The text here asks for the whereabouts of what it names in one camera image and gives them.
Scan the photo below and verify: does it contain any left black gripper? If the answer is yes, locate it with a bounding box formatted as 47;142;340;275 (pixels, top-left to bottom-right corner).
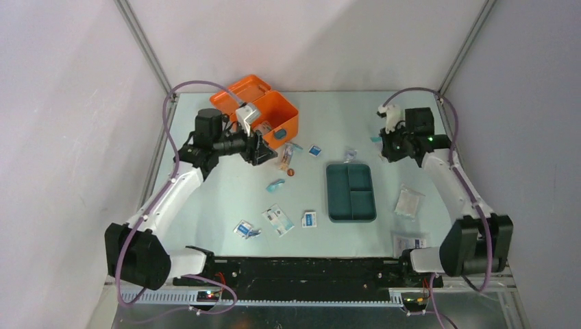
213;120;277;167

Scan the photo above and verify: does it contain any clear bag of swabs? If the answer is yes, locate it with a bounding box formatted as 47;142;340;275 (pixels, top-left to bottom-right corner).
278;142;304;171

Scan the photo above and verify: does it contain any clear bag blue print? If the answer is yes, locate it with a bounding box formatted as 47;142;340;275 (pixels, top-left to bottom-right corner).
343;148;358;163

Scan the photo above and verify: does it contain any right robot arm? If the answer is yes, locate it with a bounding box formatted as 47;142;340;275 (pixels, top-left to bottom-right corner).
377;106;514;287

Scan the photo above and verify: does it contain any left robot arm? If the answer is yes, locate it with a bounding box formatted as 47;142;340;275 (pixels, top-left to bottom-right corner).
104;103;277;290

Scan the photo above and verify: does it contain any orange medicine box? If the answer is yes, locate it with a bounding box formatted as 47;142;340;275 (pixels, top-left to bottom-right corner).
228;75;299;149

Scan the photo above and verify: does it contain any teal crumpled wrapper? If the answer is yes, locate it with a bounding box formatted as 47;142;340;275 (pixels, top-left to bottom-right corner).
266;179;286;193

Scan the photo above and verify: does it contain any small blue white sachet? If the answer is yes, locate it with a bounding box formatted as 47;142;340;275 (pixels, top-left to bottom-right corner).
308;145;322;157

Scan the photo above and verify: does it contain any long white teal packet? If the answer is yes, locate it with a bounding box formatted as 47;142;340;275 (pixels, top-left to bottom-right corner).
262;204;295;236

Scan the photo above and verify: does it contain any teal divided tray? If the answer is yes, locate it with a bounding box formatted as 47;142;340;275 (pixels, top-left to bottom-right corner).
325;163;377;223

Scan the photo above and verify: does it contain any crumpled blue white sachet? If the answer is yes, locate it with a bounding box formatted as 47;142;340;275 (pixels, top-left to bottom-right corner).
233;220;262;239

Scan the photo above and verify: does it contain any blue white alcohol pad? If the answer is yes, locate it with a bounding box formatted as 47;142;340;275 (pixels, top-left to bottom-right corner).
301;211;317;228

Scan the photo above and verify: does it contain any white leaflet near base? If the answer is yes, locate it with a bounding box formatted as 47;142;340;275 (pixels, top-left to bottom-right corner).
393;233;428;258

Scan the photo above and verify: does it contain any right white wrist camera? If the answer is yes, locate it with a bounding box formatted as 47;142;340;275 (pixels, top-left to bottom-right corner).
377;104;404;134

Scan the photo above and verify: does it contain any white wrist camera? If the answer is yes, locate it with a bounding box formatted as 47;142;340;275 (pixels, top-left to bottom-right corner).
235;103;261;136
377;104;404;134

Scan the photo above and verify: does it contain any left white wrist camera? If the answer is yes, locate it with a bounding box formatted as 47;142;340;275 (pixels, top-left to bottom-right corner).
235;103;261;136

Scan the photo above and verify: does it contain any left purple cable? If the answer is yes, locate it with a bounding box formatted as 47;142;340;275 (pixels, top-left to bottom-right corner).
114;80;246;315

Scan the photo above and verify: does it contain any purple cable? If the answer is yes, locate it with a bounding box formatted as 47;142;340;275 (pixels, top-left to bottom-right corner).
381;87;495;329
114;80;246;315

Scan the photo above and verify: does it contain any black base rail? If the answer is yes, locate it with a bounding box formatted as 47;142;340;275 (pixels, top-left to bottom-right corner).
201;257;430;303

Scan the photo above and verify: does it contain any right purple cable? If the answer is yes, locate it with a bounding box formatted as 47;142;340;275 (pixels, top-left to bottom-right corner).
381;87;495;329

